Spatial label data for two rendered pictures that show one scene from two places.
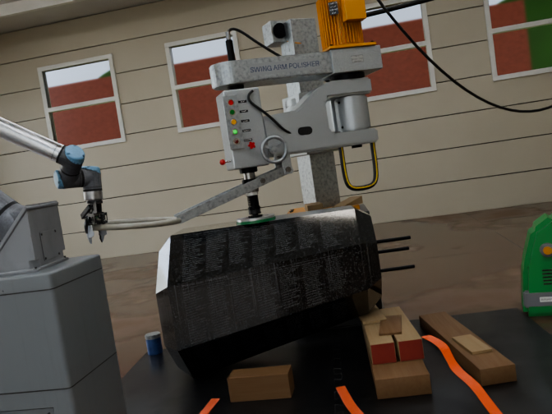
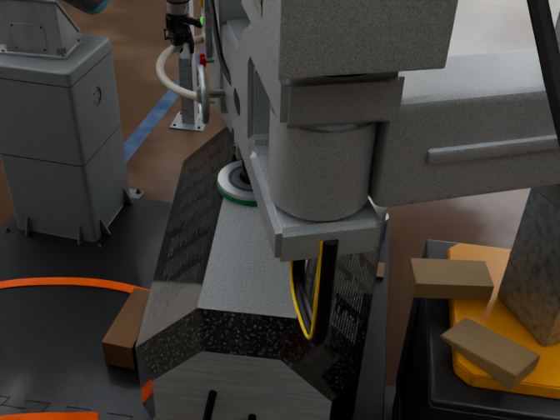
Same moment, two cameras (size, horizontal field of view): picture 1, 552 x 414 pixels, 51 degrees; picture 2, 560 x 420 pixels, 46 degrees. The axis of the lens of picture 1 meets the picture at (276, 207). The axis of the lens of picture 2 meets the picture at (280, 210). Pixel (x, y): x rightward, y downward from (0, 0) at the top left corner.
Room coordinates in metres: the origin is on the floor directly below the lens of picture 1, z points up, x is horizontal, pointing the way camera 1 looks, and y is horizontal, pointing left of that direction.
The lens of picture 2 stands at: (3.32, -1.55, 1.96)
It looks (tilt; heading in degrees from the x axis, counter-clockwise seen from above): 36 degrees down; 92
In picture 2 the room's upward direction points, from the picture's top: 2 degrees clockwise
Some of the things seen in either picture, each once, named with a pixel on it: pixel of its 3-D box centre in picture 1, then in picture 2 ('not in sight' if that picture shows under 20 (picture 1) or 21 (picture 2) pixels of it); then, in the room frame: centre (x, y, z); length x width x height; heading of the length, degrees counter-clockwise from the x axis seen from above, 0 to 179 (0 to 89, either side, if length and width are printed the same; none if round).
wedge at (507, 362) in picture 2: (347, 201); (488, 346); (3.79, -0.47, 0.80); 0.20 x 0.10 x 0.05; 133
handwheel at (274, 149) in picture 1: (272, 149); (216, 93); (3.10, -0.03, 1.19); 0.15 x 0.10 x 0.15; 105
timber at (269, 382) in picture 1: (261, 383); (134, 327); (2.74, 0.20, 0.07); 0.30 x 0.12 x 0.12; 80
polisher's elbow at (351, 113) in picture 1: (351, 114); (321, 149); (3.36, -0.52, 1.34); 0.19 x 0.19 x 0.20
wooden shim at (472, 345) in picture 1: (471, 343); not in sight; (2.77, -0.85, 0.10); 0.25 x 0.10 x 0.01; 4
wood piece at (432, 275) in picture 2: (314, 207); (449, 278); (3.74, -0.24, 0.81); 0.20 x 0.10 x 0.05; 2
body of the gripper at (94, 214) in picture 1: (95, 212); (177, 27); (2.84, 0.88, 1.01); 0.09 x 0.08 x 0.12; 46
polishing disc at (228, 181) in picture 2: (255, 218); (252, 179); (3.19, 0.12, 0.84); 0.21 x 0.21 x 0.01
